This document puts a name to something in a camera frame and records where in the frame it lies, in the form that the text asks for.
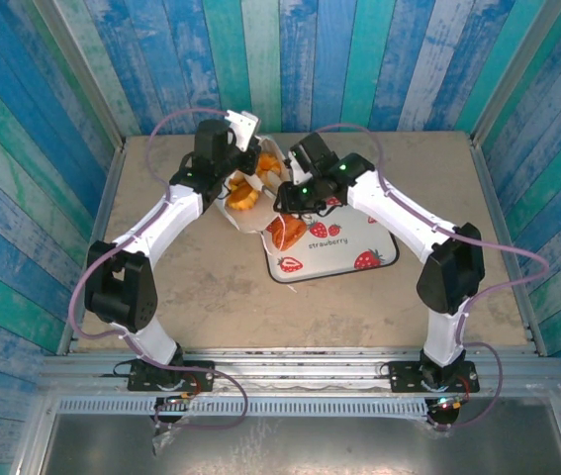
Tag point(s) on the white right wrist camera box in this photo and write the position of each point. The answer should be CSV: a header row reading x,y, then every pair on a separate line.
x,y
300,173

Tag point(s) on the red-orange fake croissant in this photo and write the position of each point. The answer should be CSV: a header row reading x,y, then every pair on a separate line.
x,y
287,231

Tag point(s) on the metal tongs with white tips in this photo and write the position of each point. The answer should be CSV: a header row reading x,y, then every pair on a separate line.
x,y
269,188

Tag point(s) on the white strawberry-print tray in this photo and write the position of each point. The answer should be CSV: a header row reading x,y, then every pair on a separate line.
x,y
339,257

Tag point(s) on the orange pumpkin-shaped fake bread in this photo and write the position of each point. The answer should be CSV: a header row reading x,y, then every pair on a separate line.
x,y
243,197

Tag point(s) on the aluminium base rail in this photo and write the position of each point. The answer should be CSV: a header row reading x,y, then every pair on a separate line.
x,y
300,368

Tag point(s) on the aluminium frame post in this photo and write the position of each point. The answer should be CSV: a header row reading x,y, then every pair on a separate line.
x,y
82,74
511,74

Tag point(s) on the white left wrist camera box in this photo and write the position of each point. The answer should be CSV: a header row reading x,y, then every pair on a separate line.
x,y
243,128

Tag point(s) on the aluminium table side rail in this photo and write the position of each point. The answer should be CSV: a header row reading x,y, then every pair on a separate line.
x,y
494,198
107,198

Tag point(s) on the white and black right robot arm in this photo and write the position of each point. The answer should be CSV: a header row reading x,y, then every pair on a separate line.
x,y
394,213

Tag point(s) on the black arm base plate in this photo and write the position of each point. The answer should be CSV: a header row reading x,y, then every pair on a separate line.
x,y
403,378
196,376

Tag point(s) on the white flower-print paper bag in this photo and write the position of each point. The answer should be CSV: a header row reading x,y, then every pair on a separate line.
x,y
250,220

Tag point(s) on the crumpled clear plastic piece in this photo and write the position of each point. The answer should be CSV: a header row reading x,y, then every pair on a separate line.
x,y
161,440

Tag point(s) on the small circuit board with LEDs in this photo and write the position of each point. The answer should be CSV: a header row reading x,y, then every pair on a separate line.
x,y
445,406
173,403

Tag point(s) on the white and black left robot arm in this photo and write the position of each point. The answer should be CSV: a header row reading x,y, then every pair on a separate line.
x,y
161,222

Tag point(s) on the shiny metal plate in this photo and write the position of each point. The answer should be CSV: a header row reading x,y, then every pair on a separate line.
x,y
309,445

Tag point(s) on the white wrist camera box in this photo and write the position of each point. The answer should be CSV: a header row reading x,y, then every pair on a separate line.
x,y
243,128
300,173

